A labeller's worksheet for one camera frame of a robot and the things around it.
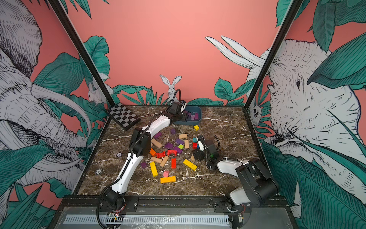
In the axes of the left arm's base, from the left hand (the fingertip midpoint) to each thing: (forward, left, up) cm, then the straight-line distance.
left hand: (186, 111), depth 108 cm
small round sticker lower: (-41, +56, -8) cm, 70 cm away
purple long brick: (-22, +6, -7) cm, 24 cm away
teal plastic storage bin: (+8, -5, -6) cm, 11 cm away
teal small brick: (-22, -5, -6) cm, 23 cm away
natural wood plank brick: (-24, +1, -6) cm, 25 cm away
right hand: (-28, -7, -3) cm, 29 cm away
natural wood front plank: (-35, +21, -7) cm, 42 cm away
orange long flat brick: (-48, +13, -7) cm, 50 cm away
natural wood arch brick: (-18, +3, -7) cm, 19 cm away
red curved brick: (-32, +18, -7) cm, 38 cm away
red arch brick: (-31, +12, -4) cm, 33 cm away
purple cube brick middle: (-14, +11, -6) cm, 18 cm away
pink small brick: (-44, +14, -6) cm, 47 cm away
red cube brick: (-26, -4, -6) cm, 27 cm away
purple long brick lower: (-28, +7, -7) cm, 30 cm away
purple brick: (-1, -8, -5) cm, 9 cm away
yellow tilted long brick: (-39, 0, -7) cm, 40 cm away
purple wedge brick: (-26, +13, -6) cm, 29 cm away
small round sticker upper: (-30, +46, -7) cm, 56 cm away
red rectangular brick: (-38, +10, -7) cm, 40 cm away
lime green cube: (-26, +5, -6) cm, 28 cm away
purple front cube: (-39, +28, -5) cm, 48 cm away
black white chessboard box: (+2, +50, -5) cm, 50 cm away
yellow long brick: (-41, +22, -7) cm, 47 cm away
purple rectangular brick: (-31, +17, +16) cm, 39 cm away
